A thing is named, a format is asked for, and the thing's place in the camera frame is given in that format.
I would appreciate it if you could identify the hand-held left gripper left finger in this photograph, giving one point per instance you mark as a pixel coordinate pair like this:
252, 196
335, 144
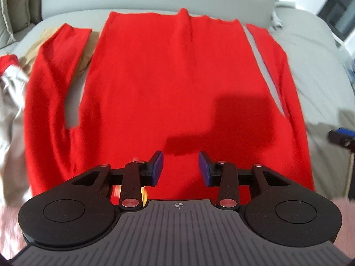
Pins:
158, 169

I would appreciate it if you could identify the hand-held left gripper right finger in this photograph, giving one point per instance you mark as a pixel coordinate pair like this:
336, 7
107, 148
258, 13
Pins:
204, 169

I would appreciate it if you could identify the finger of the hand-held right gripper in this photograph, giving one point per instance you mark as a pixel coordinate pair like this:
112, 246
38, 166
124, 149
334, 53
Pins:
342, 135

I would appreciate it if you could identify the red sweater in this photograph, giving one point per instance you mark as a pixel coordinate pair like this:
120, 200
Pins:
166, 74

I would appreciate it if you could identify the grey sofa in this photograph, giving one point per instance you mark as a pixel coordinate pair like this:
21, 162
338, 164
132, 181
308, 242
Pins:
305, 61

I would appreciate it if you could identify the dark window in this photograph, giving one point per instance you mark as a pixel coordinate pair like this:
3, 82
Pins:
341, 11

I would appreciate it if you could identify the tan cloth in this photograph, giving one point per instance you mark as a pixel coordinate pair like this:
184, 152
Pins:
90, 50

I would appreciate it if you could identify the pink fluffy blanket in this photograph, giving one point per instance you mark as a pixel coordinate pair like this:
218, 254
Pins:
11, 221

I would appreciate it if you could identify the white garment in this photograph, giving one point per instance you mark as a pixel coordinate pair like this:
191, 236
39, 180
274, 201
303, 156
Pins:
11, 102

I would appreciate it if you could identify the red garment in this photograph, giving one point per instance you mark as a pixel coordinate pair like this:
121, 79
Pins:
7, 61

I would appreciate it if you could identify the grey-brown cushion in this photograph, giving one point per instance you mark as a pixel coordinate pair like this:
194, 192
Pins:
26, 0

